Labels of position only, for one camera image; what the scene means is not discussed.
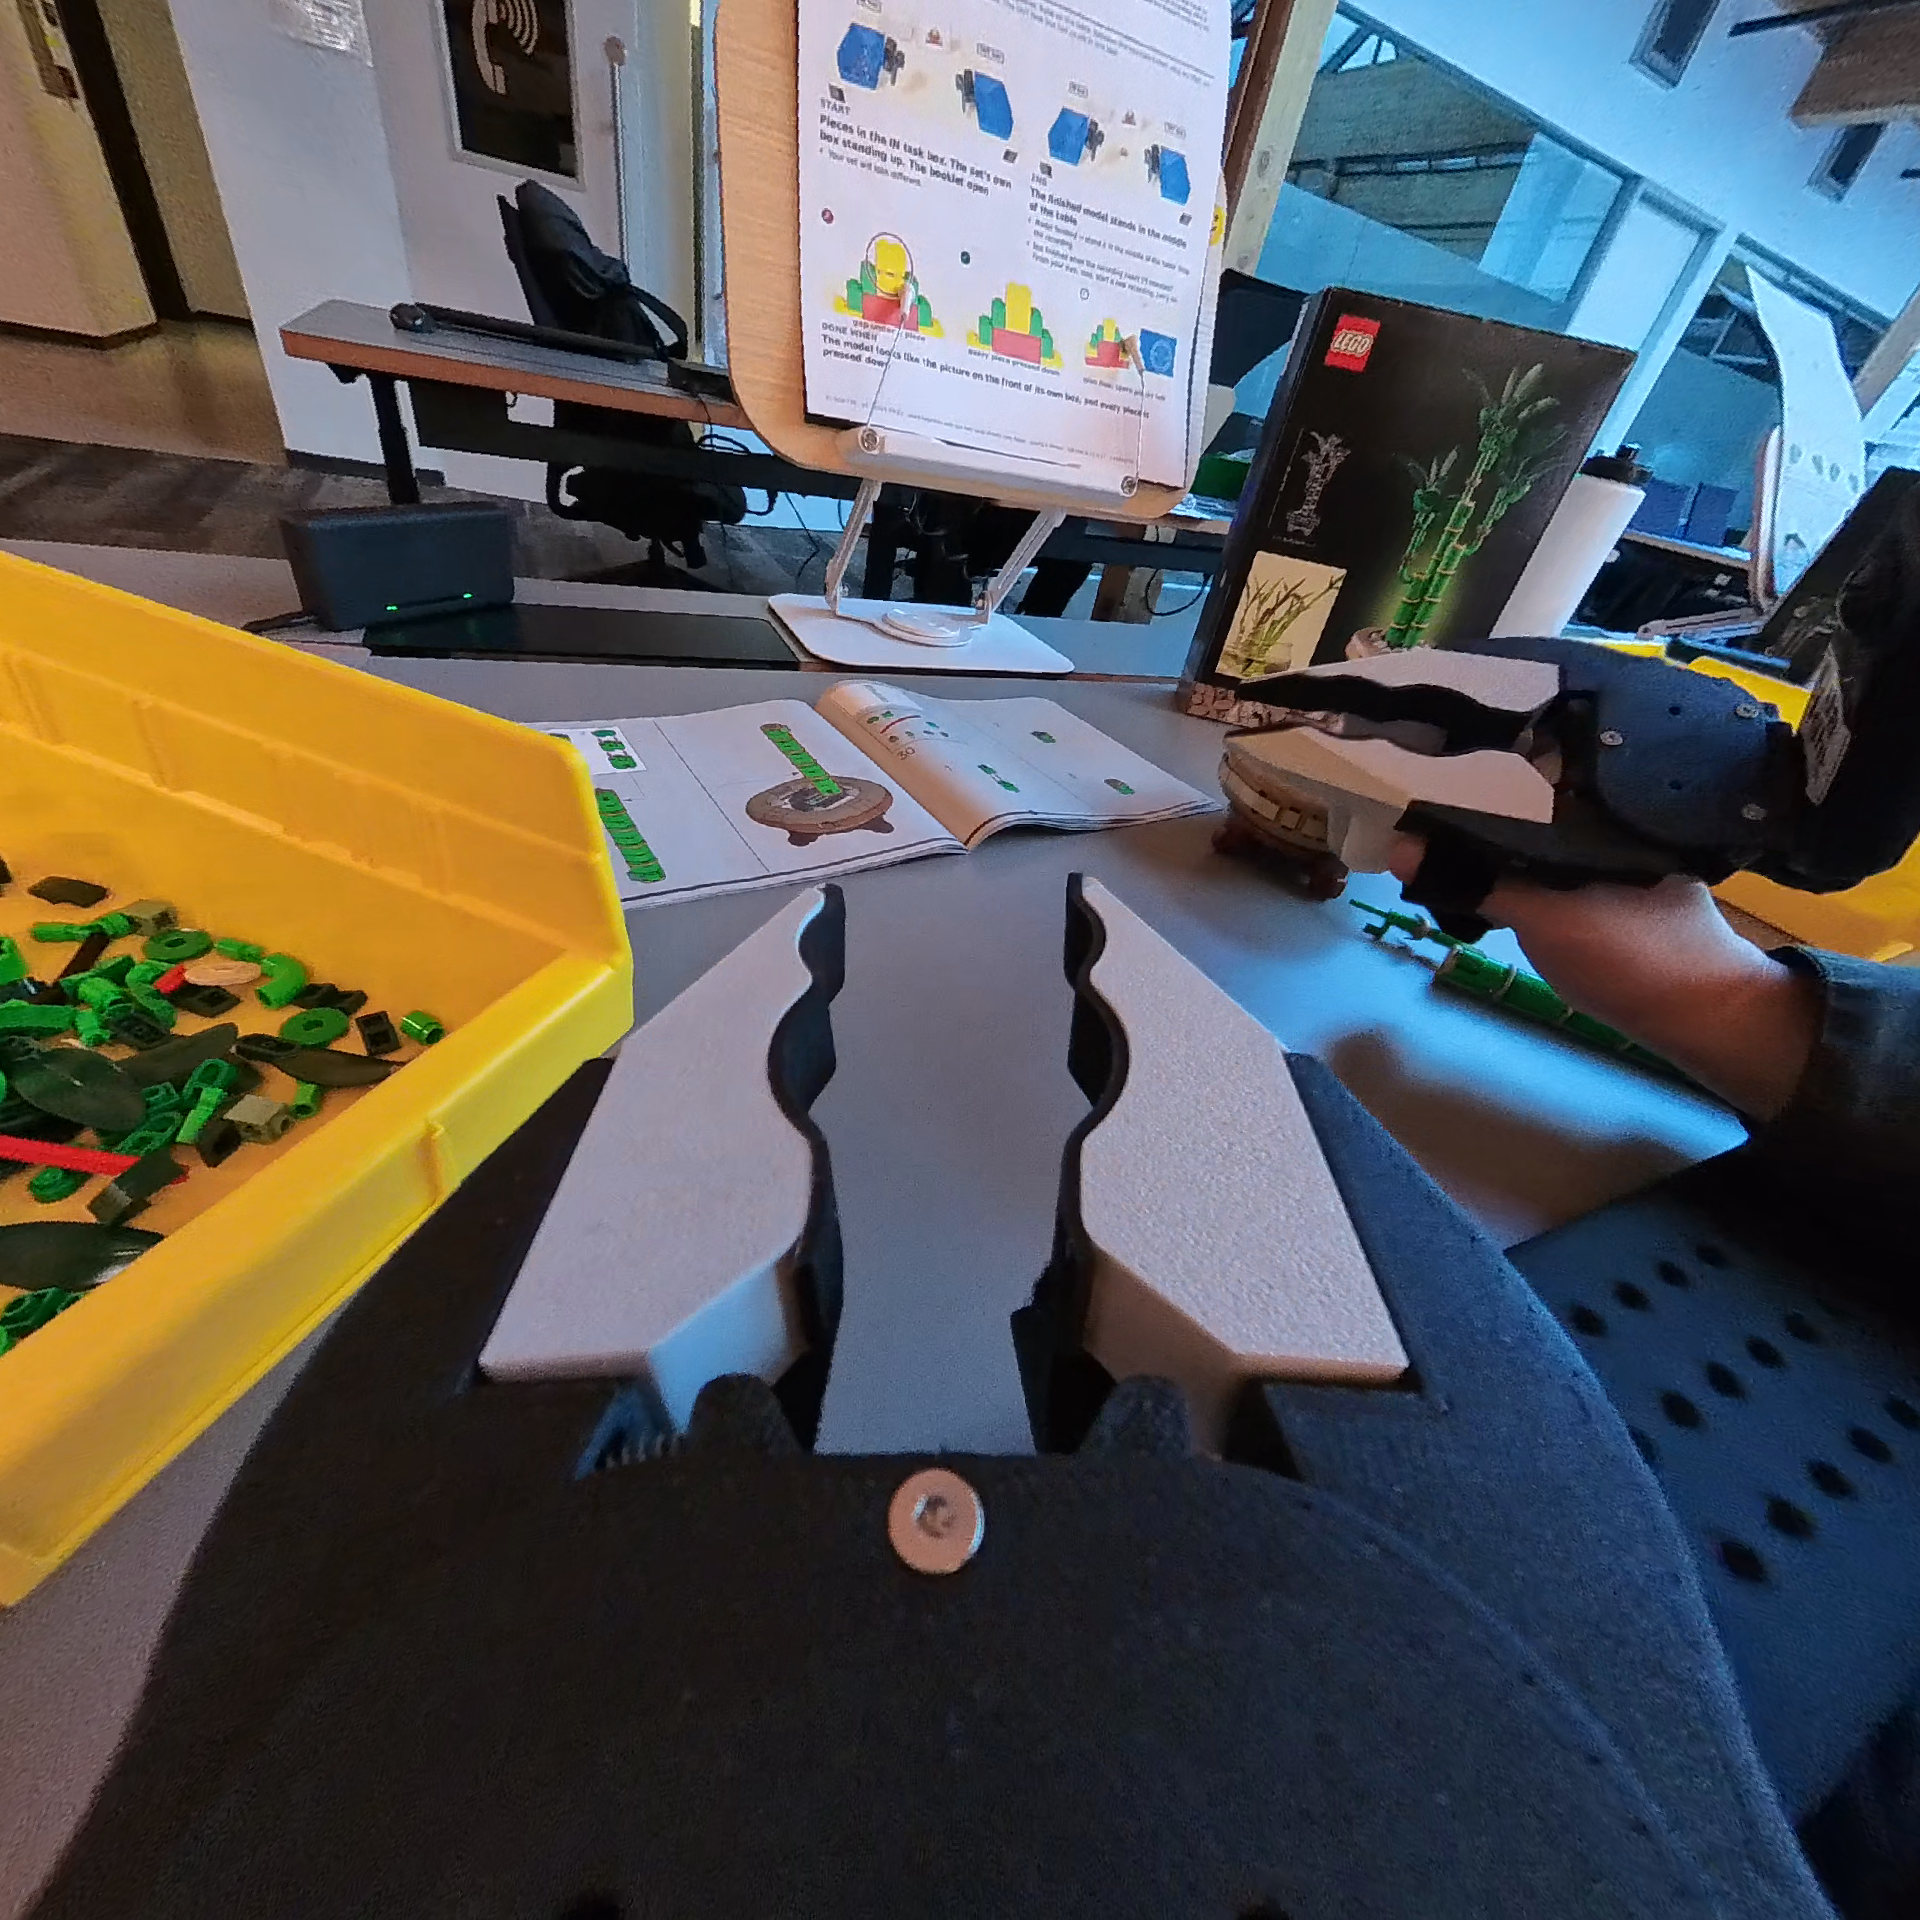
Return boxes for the yellow plastic bin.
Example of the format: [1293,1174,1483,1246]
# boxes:
[1650,638,1920,965]
[0,550,635,1607]

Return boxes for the grey desk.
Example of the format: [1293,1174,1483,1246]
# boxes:
[0,540,1757,1847]

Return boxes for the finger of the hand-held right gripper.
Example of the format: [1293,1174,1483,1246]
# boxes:
[1222,724,1560,876]
[1227,644,1570,755]

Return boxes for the black office chair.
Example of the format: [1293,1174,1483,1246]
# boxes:
[498,181,753,572]

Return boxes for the person's right hand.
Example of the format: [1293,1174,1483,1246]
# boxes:
[1477,872,1826,1123]

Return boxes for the printed instruction sheet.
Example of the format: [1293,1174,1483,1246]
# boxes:
[795,0,1232,490]

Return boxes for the black flat pad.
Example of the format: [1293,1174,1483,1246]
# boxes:
[364,603,800,672]

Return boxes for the white water bottle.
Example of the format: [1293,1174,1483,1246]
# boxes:
[1499,458,1649,640]

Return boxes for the white angular board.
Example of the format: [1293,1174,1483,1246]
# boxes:
[1747,268,1920,600]

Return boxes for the wooden background desk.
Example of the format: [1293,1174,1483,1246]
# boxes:
[278,300,753,504]

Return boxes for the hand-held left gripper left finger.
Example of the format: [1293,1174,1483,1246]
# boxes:
[480,883,848,1434]

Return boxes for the brown round brick base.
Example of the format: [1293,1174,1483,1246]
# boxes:
[1211,742,1427,903]

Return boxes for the black studded mat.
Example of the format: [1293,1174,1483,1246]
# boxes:
[1506,1183,1920,1847]

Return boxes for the dark grey speaker box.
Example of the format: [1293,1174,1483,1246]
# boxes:
[278,503,522,634]

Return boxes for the person's right forearm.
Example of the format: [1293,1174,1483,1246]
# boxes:
[1747,941,1920,1247]

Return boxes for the phone symbol wall sign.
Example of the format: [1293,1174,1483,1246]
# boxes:
[435,0,579,182]

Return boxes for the open instruction booklet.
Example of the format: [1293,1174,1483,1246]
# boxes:
[533,679,1225,910]

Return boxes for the long black bar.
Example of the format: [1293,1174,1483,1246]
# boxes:
[392,300,664,365]

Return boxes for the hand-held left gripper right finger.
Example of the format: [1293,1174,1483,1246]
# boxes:
[1035,872,1413,1450]

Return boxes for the black toy brick set box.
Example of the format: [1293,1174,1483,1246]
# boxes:
[1178,287,1636,730]

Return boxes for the pile of green toy bricks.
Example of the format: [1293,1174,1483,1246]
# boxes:
[0,855,448,1352]

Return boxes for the green brick bamboo stalk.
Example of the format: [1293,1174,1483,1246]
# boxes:
[1352,900,1682,1074]

